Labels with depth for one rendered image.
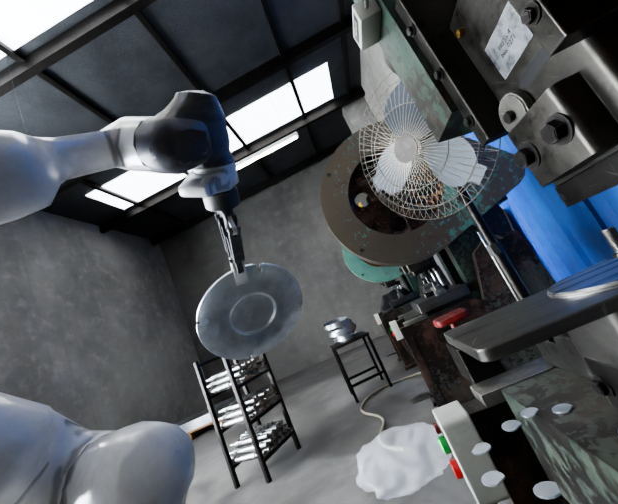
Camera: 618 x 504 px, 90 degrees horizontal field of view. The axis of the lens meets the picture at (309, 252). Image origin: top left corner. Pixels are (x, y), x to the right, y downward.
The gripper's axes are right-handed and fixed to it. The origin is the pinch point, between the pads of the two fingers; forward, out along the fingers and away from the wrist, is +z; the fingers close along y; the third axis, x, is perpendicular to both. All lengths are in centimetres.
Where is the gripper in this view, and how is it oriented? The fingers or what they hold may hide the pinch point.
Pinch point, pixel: (238, 269)
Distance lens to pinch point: 76.9
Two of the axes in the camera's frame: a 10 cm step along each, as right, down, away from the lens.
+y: -4.7, -3.9, 7.9
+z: 0.9, 8.7, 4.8
